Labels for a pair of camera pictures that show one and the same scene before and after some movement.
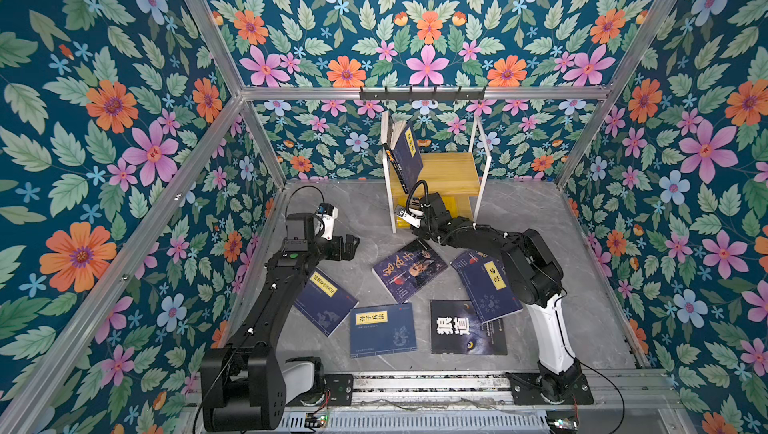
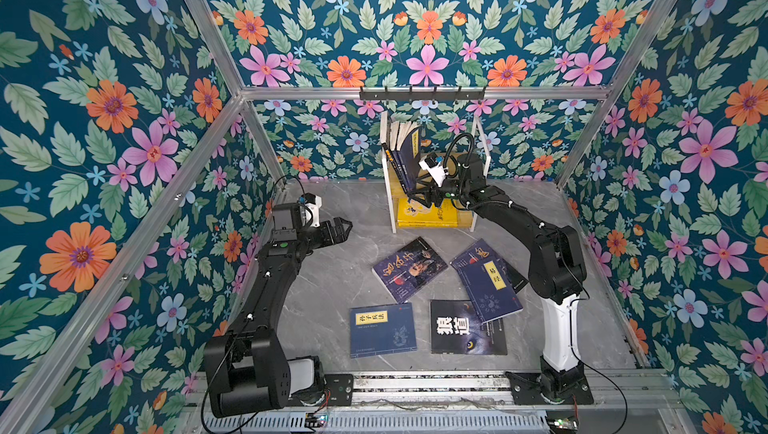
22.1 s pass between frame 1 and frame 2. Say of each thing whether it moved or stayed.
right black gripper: moved
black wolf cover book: stayed
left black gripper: moved
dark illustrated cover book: stayed
